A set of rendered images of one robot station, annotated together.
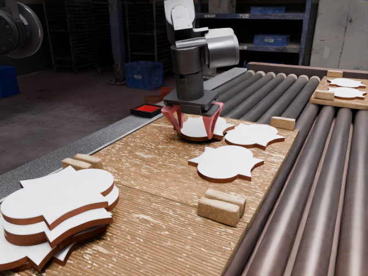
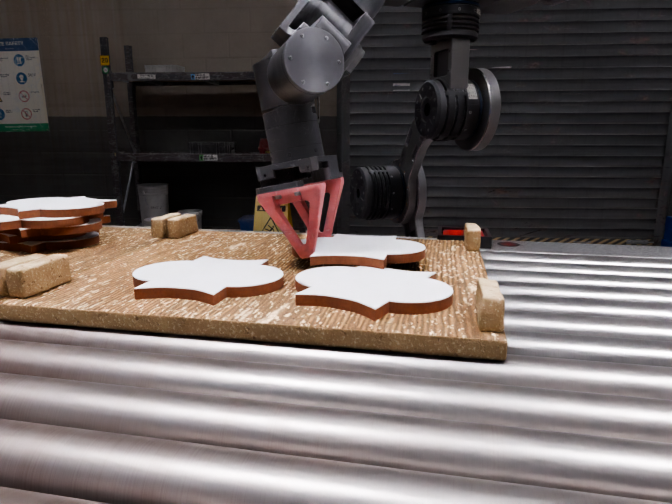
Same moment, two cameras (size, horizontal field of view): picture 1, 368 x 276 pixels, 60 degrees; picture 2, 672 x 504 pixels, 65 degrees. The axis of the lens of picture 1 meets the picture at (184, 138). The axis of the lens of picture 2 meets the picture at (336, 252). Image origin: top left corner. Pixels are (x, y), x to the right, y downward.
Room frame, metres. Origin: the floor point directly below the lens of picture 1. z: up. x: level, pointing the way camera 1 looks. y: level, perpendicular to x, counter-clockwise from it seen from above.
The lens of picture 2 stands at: (0.52, -0.57, 1.07)
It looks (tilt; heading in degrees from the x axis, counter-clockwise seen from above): 13 degrees down; 73
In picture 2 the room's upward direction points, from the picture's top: straight up
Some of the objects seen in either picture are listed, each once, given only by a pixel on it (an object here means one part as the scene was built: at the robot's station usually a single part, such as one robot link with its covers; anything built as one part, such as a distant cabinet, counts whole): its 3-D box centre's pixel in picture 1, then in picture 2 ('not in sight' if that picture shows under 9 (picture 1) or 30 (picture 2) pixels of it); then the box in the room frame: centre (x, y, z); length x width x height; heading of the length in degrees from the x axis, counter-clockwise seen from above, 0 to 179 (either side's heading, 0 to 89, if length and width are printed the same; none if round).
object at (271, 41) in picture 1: (271, 40); not in sight; (5.15, -1.37, 0.72); 0.50 x 0.38 x 0.16; 62
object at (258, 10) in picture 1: (266, 10); not in sight; (5.14, -1.25, 1.14); 0.50 x 0.38 x 0.11; 78
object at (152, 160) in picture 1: (199, 149); (291, 272); (0.63, -0.03, 0.93); 0.41 x 0.35 x 0.02; 152
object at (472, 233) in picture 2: not in sight; (472, 236); (0.86, -0.01, 0.95); 0.06 x 0.02 x 0.03; 62
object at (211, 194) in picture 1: (224, 202); (40, 275); (0.39, -0.06, 0.95); 0.06 x 0.02 x 0.03; 62
